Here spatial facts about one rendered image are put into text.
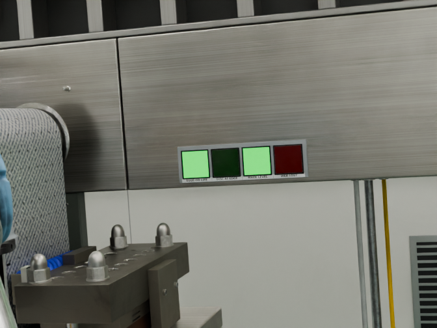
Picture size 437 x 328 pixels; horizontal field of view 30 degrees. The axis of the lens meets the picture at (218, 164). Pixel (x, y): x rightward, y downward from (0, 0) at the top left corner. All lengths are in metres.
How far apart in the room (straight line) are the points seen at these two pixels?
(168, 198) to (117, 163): 2.45
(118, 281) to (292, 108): 0.47
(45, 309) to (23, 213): 0.20
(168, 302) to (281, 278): 2.55
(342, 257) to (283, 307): 0.38
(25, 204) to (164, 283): 0.28
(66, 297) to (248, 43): 0.58
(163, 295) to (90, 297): 0.19
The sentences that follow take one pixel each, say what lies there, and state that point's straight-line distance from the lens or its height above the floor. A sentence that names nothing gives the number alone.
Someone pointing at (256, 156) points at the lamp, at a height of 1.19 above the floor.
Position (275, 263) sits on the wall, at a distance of 3.97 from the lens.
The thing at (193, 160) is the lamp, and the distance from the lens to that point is 1.56.
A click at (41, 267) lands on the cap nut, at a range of 1.32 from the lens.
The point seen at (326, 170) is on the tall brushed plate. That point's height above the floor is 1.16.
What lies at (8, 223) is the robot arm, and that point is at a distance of 0.77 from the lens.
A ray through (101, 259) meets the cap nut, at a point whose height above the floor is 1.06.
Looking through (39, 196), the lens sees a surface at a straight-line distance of 1.48.
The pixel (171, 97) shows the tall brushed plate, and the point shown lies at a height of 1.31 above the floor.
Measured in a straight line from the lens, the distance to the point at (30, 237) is 1.45.
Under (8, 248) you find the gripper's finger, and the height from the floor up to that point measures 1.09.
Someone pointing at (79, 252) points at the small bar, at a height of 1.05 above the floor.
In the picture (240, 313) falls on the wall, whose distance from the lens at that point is 4.06.
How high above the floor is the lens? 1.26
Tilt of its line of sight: 3 degrees down
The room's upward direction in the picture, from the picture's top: 4 degrees counter-clockwise
